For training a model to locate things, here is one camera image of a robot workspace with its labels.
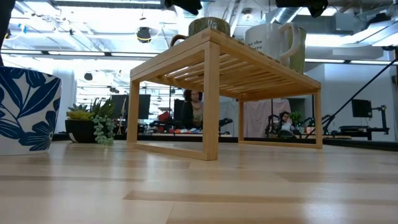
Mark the black background robot station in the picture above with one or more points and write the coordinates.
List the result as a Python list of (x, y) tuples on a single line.
[(357, 129)]

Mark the person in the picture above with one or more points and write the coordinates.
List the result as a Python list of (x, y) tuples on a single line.
[(284, 123), (192, 109)]

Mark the leafy plant in floral pot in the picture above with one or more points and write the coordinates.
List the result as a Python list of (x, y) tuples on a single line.
[(28, 109)]

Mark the brown coffee mug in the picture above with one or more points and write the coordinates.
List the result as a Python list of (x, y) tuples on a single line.
[(208, 26)]

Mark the succulent plant in dark pot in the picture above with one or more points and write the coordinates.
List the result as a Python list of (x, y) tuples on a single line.
[(81, 130)]

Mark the green coffee mug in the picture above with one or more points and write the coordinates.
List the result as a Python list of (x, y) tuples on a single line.
[(299, 53)]

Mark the black ceiling dome camera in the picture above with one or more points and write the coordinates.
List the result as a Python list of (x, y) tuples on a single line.
[(144, 34)]

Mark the pink hanging cloth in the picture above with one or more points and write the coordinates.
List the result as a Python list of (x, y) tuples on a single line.
[(258, 118)]

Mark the wooden slatted rack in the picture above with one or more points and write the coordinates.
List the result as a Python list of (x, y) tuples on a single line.
[(211, 93)]

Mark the black computer monitor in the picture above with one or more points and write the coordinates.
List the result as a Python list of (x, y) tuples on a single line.
[(178, 109), (144, 105), (361, 108)]

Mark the small green background plant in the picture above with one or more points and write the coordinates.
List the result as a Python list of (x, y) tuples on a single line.
[(296, 116)]

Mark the white mug with black text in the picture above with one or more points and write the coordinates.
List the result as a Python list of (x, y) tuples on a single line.
[(264, 34)]

